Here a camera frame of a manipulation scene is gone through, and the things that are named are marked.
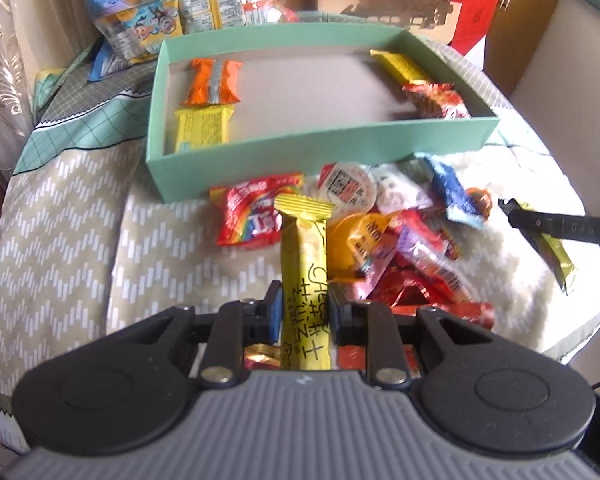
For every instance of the pile of mixed snack packets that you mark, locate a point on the pile of mixed snack packets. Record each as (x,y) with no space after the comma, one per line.
(510,280)

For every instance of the orange snack packet silver stripe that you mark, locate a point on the orange snack packet silver stripe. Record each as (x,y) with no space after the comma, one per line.
(215,81)

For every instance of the orange crinkled snack packet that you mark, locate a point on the orange crinkled snack packet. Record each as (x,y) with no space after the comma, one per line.
(360,242)

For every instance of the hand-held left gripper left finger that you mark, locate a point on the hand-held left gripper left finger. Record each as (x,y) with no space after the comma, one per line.
(275,310)

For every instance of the cartoon dog snack bag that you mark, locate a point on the cartoon dog snack bag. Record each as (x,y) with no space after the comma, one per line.
(160,10)

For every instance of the mint green cardboard box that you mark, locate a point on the mint green cardboard box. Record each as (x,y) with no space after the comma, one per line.
(300,90)

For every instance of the small blue packet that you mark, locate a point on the small blue packet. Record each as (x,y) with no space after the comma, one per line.
(107,62)

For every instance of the red foil snack packet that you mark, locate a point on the red foil snack packet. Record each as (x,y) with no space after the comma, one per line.
(430,305)

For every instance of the wooden cabinet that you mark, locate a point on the wooden cabinet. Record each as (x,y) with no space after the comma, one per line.
(522,35)

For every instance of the orange jelly cup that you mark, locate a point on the orange jelly cup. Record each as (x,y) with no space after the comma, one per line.
(480,202)

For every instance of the white snack packet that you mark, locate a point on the white snack packet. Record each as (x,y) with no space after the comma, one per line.
(400,190)

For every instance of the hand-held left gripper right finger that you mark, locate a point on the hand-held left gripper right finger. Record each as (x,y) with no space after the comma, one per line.
(334,312)

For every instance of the beige embroidered curtain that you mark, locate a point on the beige embroidered curtain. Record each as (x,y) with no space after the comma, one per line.
(20,60)

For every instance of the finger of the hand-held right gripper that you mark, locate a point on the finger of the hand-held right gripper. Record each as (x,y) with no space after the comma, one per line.
(555,224)

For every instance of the purple snack packet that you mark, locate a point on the purple snack packet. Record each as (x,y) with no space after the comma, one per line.
(420,247)

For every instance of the yellow square wavy packet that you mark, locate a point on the yellow square wavy packet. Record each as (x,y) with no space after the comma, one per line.
(402,66)

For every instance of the long yellow snack bar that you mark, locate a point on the long yellow snack bar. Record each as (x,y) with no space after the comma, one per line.
(305,260)

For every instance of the red fries snack packet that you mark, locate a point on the red fries snack packet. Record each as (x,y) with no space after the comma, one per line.
(435,101)

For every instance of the red rainbow candy packet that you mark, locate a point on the red rainbow candy packet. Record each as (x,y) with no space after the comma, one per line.
(252,210)

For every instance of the yellow rectangular snack packet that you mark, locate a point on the yellow rectangular snack packet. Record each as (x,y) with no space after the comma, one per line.
(202,130)

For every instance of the blue snack packet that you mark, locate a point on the blue snack packet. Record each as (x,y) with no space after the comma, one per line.
(452,190)

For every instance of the white lidded jelly cup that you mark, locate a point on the white lidded jelly cup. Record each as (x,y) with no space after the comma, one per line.
(347,185)

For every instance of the olive yellow snack packet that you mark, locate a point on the olive yellow snack packet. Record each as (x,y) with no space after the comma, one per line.
(560,260)

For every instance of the gold foil candy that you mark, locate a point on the gold foil candy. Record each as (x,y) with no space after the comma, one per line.
(262,357)

